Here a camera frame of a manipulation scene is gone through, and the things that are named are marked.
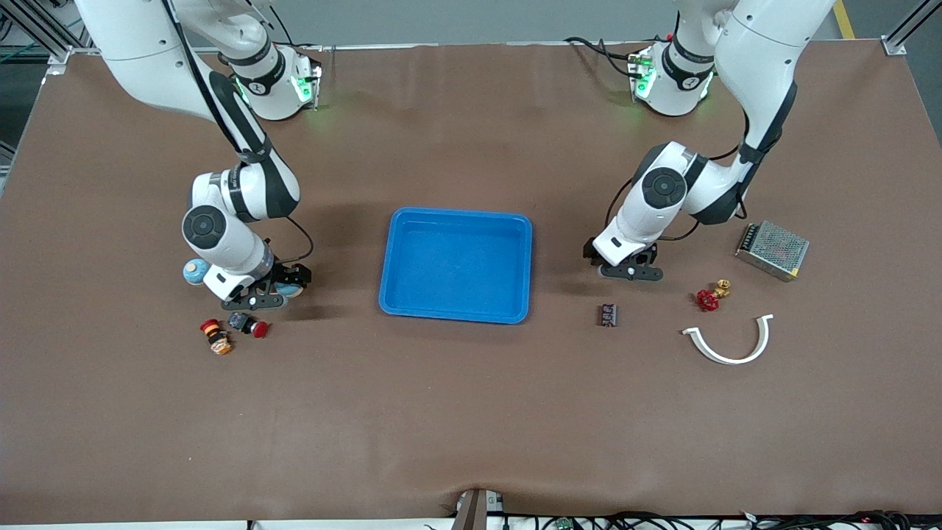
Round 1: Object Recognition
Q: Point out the red handle brass valve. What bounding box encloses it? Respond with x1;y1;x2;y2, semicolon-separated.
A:
695;279;732;312

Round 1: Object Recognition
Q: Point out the orange red push button switch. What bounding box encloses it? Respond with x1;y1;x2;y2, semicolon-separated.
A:
199;318;235;356

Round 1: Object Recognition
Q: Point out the black left arm base cable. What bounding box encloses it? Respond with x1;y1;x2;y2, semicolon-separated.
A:
564;35;641;78

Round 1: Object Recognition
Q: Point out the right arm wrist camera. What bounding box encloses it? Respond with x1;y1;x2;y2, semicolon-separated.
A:
221;293;286;311

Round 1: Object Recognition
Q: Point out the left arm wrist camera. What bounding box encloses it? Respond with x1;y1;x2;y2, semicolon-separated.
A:
598;264;664;283

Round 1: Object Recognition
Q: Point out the red black emergency stop button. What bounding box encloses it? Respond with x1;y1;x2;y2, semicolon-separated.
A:
227;311;270;339

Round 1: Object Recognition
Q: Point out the black right arm base cable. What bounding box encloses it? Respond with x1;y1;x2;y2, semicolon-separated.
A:
254;7;328;52

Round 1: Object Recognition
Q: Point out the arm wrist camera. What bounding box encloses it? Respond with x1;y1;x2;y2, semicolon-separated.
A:
598;264;664;283
221;293;286;311

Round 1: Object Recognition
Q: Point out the blue plastic tray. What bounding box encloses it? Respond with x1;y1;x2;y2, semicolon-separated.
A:
378;207;534;325

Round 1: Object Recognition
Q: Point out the white curved plastic clamp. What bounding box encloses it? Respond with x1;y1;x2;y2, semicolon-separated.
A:
681;314;775;366

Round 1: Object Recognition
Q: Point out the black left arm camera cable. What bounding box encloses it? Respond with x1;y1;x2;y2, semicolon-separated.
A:
605;110;751;244

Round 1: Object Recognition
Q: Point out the aluminium frame profile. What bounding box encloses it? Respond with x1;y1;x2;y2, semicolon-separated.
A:
883;0;934;56
0;0;96;74

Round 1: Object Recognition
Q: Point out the black arm base cable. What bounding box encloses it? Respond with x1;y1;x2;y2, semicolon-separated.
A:
254;7;328;52
564;35;641;78

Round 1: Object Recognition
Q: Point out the grey table edge bracket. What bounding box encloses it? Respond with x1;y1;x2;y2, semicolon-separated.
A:
453;488;505;530

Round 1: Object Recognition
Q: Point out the metal mesh power supply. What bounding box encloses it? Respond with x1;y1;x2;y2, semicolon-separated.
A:
734;219;811;283

